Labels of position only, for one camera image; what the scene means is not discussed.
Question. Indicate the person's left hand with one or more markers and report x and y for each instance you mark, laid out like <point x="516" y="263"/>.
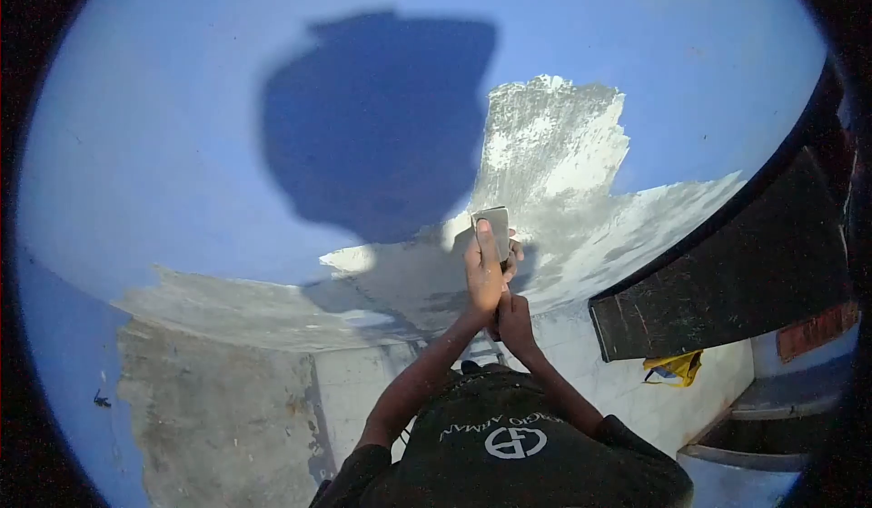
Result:
<point x="484" y="283"/>

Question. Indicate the person's right hand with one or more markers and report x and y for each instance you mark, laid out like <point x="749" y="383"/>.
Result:
<point x="516" y="327"/>

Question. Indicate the person's left fingers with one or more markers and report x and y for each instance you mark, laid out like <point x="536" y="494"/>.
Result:
<point x="516" y="253"/>

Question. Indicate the person's right fingers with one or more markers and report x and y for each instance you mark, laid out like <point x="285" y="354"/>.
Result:
<point x="501" y="317"/>

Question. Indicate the person's left index finger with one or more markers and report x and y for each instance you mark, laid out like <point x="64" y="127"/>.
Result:
<point x="486" y="239"/>

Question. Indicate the metal putty scraper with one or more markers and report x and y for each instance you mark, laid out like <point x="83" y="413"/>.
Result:
<point x="498" y="225"/>

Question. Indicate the grey ladder top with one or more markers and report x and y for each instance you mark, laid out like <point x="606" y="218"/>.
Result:
<point x="481" y="351"/>

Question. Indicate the person's body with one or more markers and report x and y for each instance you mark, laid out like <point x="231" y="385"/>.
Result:
<point x="504" y="450"/>

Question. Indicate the yellow cloth bag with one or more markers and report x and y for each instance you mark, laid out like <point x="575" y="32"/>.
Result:
<point x="674" y="367"/>

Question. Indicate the dark concrete stair slab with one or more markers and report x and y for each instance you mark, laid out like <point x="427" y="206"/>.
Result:
<point x="722" y="283"/>

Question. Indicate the grey concrete steps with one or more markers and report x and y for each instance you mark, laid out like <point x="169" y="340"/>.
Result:
<point x="770" y="419"/>

